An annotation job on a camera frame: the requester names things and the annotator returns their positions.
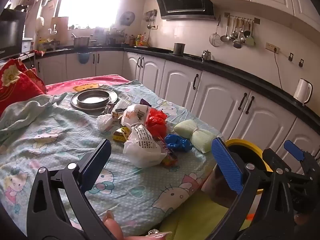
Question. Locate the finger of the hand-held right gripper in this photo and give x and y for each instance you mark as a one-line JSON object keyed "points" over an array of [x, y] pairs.
{"points": [[271, 157], [293, 151]]}

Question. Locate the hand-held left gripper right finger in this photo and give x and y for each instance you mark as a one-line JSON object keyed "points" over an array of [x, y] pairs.
{"points": [[227, 165]]}

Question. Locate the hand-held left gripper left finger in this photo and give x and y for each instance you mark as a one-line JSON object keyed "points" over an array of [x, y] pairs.
{"points": [[97, 162]]}

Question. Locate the yellow-rimmed black bin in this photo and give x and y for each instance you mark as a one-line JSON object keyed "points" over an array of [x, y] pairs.
{"points": [[246, 143]]}

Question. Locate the light green mesh bundle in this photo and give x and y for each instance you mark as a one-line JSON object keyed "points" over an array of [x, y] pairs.
{"points": [[202, 138]]}

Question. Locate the yellow brown paper box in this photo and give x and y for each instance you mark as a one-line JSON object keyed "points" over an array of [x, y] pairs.
{"points": [[121, 133]]}

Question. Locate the small white plastic bag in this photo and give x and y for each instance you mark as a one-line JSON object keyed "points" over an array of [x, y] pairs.
{"points": [[103, 122]]}

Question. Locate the white printed plastic bag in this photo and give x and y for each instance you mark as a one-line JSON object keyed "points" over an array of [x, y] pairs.
{"points": [[142, 145]]}

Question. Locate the gold snack wrapper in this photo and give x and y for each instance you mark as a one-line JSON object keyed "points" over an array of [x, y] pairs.
{"points": [[116, 115]]}

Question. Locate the dark snack wrapper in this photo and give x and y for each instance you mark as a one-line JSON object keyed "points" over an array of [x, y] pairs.
{"points": [[108, 109]]}

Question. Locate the blue plastic bag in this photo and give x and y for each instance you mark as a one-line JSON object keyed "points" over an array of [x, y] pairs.
{"points": [[177, 142]]}

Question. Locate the red candy can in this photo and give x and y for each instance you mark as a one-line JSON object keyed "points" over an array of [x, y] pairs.
{"points": [[171, 160]]}

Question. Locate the clear plastic wrapper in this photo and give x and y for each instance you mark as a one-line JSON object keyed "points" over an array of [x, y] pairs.
{"points": [[122, 105]]}

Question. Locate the red plastic bag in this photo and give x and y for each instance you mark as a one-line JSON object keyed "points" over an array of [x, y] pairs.
{"points": [[156, 122]]}

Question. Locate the purple wrapper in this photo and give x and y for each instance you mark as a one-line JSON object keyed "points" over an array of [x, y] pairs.
{"points": [[145, 102]]}

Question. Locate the person's right hand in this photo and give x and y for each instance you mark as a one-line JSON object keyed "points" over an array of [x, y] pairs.
{"points": [[300, 221]]}

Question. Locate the person's left hand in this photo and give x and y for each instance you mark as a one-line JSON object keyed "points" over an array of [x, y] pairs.
{"points": [[112, 227]]}

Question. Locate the light green cartoon printed blanket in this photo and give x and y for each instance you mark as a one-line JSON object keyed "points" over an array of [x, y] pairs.
{"points": [[62, 140]]}

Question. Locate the white electric kettle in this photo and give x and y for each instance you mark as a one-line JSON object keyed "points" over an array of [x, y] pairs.
{"points": [[301, 91]]}

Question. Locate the lime green cloth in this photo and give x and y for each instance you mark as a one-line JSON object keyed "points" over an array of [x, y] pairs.
{"points": [[197, 220]]}

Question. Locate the metal plate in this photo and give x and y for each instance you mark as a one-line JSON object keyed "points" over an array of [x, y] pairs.
{"points": [[75, 103]]}

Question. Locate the round metal pan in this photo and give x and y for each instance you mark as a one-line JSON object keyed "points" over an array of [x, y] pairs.
{"points": [[93, 99]]}

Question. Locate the white lower cabinets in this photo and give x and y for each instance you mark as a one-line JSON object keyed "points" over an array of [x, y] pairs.
{"points": [[217, 100]]}

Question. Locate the pink blanket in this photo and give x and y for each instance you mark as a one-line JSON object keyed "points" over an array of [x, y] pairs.
{"points": [[82, 81]]}

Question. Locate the black countertop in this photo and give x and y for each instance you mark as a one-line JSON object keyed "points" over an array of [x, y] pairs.
{"points": [[237, 72]]}

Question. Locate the blue hanging bin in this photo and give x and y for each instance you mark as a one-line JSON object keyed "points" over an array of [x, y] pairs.
{"points": [[84, 58]]}

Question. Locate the metal teapot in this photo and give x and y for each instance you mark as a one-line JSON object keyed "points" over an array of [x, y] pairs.
{"points": [[206, 55]]}

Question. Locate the floral red pillow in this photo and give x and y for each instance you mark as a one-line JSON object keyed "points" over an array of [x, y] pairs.
{"points": [[12, 85]]}

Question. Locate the green spatula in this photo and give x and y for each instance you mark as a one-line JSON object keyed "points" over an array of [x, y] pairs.
{"points": [[250, 41]]}

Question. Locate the row of hanging metal ladles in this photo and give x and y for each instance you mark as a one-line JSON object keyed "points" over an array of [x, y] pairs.
{"points": [[236, 42]]}

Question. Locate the steel stockpot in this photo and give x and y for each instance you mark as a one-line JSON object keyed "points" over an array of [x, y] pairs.
{"points": [[81, 42]]}

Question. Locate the red cloth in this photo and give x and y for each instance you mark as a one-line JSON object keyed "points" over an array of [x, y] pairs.
{"points": [[39, 53]]}

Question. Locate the dish rack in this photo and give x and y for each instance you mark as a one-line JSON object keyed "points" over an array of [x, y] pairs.
{"points": [[115, 38]]}

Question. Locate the metal strainer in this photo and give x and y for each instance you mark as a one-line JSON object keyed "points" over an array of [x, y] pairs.
{"points": [[215, 40]]}

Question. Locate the yellow food packets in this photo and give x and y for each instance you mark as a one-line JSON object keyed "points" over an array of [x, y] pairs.
{"points": [[46, 44]]}

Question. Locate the cooking oil bottles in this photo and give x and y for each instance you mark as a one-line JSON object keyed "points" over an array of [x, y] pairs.
{"points": [[141, 40]]}

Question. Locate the white storage box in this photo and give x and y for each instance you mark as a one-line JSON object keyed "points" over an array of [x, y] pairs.
{"points": [[27, 45]]}

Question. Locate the wooden cutting board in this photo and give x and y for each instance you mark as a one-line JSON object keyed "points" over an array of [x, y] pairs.
{"points": [[61, 23]]}

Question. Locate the small hanging utensil rack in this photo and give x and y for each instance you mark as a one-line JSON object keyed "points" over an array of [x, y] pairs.
{"points": [[151, 16]]}

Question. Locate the black microwave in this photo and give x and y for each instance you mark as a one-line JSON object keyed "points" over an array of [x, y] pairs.
{"points": [[11, 32]]}

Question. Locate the window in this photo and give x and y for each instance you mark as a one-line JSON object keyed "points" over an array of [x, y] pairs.
{"points": [[87, 2]]}

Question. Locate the black range hood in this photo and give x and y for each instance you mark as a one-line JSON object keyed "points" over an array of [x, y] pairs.
{"points": [[185, 0]]}

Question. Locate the black wall hook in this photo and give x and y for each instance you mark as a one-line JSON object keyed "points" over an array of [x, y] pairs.
{"points": [[290, 57], [301, 63]]}

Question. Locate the beige wall socket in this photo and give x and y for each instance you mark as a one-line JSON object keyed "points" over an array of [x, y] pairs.
{"points": [[271, 47]]}

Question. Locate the wall utensil rail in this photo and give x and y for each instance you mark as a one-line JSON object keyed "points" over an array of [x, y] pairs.
{"points": [[257, 20]]}

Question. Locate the round wall fan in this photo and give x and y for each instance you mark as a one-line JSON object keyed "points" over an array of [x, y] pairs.
{"points": [[127, 18]]}

